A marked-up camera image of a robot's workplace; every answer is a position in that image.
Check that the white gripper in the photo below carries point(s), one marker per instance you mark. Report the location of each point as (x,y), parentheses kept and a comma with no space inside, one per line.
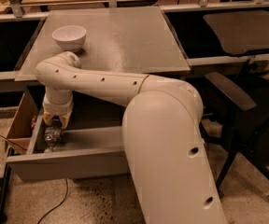
(58,107)

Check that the clear plastic water bottle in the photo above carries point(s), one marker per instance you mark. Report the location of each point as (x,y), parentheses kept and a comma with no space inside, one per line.
(53,135)

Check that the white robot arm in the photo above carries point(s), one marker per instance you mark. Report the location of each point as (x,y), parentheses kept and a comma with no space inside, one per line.
(161,136)

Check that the grey open top drawer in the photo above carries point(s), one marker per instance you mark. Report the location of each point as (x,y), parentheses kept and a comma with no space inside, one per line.
(91,145)

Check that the grey drawer cabinet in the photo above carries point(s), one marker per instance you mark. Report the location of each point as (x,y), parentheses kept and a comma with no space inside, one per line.
(121,40)

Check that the brown cardboard box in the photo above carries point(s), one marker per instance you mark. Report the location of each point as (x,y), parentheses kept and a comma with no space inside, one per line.
(23,123)

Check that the white ceramic bowl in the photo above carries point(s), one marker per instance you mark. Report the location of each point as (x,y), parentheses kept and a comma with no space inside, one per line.
(70,37)

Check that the black table leg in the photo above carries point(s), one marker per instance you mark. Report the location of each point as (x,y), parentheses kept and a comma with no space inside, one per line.
(4,184)

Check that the black office chair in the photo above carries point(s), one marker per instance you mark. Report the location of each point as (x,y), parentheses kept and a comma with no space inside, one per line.
(240,104)

